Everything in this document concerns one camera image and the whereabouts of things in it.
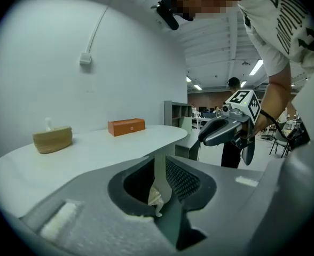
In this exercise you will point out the white table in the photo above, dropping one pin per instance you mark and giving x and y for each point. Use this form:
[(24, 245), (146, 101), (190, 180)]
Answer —
[(93, 148)]

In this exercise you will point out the black-framed chair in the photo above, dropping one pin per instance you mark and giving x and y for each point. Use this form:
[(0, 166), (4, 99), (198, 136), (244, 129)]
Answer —
[(279, 143)]

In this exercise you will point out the long ceiling light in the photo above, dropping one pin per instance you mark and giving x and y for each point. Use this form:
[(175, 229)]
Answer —
[(243, 84), (188, 79), (256, 67), (197, 87)]

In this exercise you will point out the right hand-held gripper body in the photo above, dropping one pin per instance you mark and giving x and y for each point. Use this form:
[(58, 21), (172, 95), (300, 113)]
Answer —
[(249, 108)]

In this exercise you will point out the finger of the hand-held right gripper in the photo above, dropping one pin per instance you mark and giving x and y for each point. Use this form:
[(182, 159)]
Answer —
[(221, 133), (215, 120)]

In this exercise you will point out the white printed t-shirt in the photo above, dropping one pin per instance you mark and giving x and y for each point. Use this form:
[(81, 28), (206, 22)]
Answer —
[(277, 23)]

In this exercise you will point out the person's right hand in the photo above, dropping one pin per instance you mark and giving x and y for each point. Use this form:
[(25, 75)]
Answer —
[(261, 124)]

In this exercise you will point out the round wooden tissue box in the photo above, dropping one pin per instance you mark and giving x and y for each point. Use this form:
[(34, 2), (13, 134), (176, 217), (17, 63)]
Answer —
[(53, 140)]

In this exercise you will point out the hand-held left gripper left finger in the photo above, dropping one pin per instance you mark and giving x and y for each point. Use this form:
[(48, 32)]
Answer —
[(98, 217)]

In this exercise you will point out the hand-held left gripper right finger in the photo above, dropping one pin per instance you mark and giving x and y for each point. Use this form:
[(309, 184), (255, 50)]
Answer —
[(226, 196)]

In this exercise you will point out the orange rectangular box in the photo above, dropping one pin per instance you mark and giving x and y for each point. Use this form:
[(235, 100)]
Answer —
[(126, 128)]

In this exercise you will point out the white wall junction box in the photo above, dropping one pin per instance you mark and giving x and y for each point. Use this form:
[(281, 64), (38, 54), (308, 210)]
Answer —
[(85, 59)]

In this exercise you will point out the black head-mounted camera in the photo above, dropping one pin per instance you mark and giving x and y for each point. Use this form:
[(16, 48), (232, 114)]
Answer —
[(169, 16)]

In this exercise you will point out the grey desk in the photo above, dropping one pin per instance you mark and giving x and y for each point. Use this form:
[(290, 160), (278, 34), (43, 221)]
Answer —
[(186, 143)]

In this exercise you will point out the grey shelf cabinet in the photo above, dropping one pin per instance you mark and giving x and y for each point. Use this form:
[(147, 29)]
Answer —
[(177, 113)]

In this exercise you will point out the person's right forearm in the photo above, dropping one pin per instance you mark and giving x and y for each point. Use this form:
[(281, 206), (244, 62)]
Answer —
[(277, 92)]

